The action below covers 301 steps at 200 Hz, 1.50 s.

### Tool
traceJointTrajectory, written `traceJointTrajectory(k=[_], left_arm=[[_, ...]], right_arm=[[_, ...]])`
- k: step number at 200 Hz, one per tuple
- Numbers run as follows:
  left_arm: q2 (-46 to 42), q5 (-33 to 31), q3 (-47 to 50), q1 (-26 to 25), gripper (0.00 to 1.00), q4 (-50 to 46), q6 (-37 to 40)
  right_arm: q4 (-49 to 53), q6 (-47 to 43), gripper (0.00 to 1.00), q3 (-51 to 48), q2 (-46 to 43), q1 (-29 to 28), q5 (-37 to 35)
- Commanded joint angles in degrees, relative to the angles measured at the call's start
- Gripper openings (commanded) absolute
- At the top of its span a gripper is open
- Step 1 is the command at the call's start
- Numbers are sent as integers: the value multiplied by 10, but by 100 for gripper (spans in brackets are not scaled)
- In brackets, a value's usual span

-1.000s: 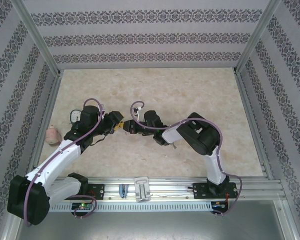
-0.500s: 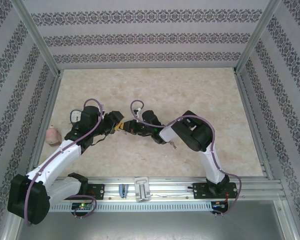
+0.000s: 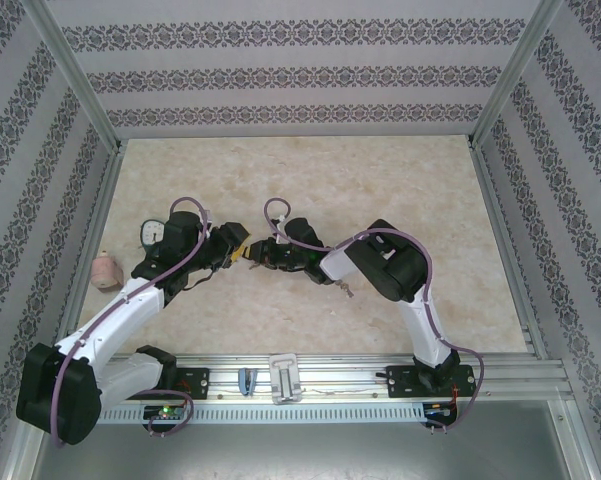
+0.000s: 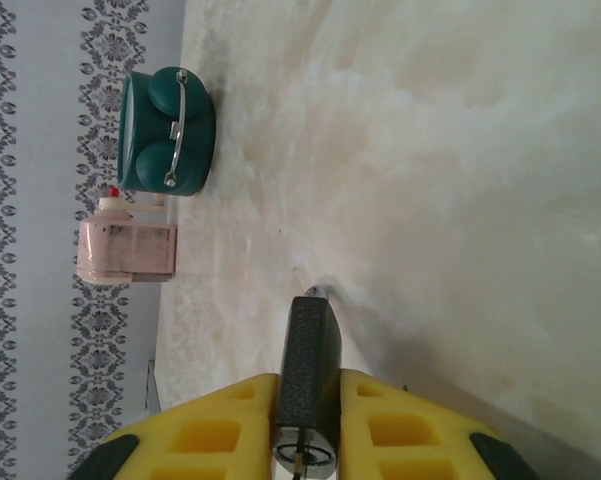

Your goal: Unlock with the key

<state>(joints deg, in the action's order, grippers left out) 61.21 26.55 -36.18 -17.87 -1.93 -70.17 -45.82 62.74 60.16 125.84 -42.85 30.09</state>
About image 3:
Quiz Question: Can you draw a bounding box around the teal alarm clock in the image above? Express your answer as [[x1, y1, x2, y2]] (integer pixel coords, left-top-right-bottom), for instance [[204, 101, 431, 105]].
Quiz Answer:
[[139, 218, 170, 250]]

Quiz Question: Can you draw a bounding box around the pink toy figure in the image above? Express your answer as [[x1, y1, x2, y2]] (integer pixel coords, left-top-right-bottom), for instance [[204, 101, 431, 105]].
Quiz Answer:
[[90, 252, 125, 292]]

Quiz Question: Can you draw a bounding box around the grey sheet metal panel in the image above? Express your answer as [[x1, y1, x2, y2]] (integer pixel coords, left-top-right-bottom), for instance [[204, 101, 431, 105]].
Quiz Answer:
[[29, 422, 574, 480]]

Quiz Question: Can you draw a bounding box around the thin black strap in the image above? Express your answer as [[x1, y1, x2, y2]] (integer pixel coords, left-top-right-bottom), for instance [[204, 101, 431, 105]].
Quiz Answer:
[[184, 269, 219, 292]]

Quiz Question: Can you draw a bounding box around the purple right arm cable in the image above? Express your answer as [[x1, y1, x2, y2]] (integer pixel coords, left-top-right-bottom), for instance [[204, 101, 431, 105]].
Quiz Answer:
[[263, 198, 485, 436]]

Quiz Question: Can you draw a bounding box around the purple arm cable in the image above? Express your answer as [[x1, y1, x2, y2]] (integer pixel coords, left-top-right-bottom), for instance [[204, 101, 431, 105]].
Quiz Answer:
[[263, 198, 485, 436], [51, 197, 211, 448]]

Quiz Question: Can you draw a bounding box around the aluminium table side rail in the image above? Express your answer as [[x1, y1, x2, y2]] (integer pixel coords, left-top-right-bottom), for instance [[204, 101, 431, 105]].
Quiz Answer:
[[469, 144, 541, 359], [54, 144, 126, 351]]

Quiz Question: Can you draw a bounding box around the grey plastic clamp bracket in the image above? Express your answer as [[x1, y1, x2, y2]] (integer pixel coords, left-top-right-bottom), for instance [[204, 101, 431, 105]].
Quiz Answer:
[[268, 352, 304, 406]]

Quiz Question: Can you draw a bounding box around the aluminium extrusion rail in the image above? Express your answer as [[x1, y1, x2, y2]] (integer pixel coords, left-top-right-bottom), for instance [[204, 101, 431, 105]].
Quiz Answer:
[[99, 352, 579, 405]]

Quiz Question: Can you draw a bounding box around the grey slotted cable duct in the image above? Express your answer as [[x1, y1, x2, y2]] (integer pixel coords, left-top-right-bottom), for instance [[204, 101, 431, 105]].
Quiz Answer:
[[99, 403, 426, 422]]

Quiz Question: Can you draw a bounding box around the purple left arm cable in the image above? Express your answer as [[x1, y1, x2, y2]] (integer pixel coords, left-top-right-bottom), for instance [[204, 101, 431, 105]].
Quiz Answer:
[[51, 197, 211, 448]]

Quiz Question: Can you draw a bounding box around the slanted aluminium frame post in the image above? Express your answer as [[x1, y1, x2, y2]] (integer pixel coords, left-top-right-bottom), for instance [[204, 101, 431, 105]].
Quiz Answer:
[[472, 0, 566, 149], [22, 0, 126, 151]]

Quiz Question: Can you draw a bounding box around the short aluminium frame post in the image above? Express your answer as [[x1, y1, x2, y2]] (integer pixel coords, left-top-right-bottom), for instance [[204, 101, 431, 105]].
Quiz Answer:
[[2, 424, 46, 480], [549, 399, 599, 480]]

